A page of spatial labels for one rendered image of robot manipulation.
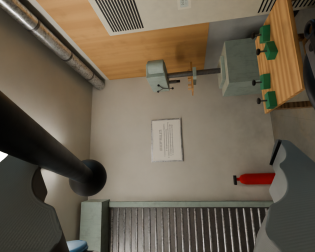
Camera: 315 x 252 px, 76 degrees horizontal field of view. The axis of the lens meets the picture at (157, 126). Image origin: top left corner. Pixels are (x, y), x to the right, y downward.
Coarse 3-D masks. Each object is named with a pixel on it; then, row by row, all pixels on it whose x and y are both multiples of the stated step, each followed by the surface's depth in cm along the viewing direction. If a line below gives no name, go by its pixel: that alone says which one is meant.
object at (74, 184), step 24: (0, 96) 5; (0, 120) 5; (24, 120) 6; (0, 144) 6; (24, 144) 6; (48, 144) 8; (48, 168) 10; (72, 168) 12; (96, 168) 19; (96, 192) 19
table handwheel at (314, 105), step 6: (306, 54) 33; (306, 60) 32; (306, 66) 32; (306, 72) 31; (312, 72) 30; (306, 78) 31; (312, 78) 30; (306, 84) 31; (312, 84) 30; (306, 90) 31; (312, 90) 30; (312, 96) 30; (312, 102) 30
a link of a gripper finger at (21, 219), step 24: (0, 168) 8; (24, 168) 8; (0, 192) 7; (24, 192) 7; (0, 216) 6; (24, 216) 6; (48, 216) 6; (0, 240) 6; (24, 240) 6; (48, 240) 6
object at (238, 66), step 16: (224, 48) 219; (240, 48) 212; (160, 64) 211; (224, 64) 224; (240, 64) 209; (256, 64) 206; (160, 80) 233; (176, 80) 257; (192, 80) 240; (224, 80) 226; (240, 80) 206; (256, 80) 204
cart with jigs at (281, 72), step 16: (288, 0) 118; (272, 16) 138; (288, 16) 117; (272, 32) 139; (288, 32) 118; (256, 48) 172; (272, 48) 134; (288, 48) 119; (304, 48) 163; (272, 64) 142; (288, 64) 120; (272, 80) 144; (288, 80) 122; (272, 96) 141; (288, 96) 123
